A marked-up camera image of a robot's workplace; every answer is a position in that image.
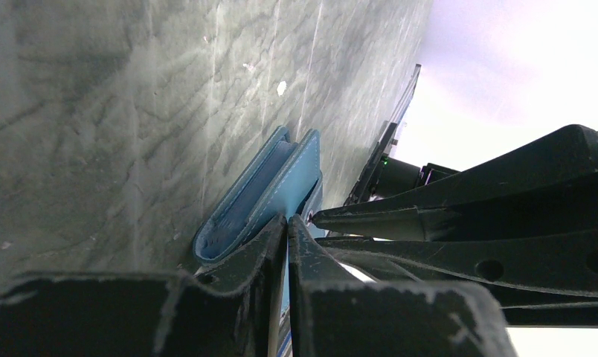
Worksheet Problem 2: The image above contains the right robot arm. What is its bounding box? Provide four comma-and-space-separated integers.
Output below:
314, 124, 598, 327

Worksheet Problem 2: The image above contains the blue leather card holder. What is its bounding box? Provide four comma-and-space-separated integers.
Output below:
193, 125, 326, 267

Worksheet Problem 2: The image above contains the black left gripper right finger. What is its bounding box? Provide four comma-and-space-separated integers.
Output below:
288, 216, 516, 356

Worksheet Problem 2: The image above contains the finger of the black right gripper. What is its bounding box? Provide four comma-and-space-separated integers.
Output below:
319, 229, 598, 327
313, 125, 598, 241

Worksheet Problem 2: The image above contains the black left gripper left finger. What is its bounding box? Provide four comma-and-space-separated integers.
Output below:
0, 215, 287, 356

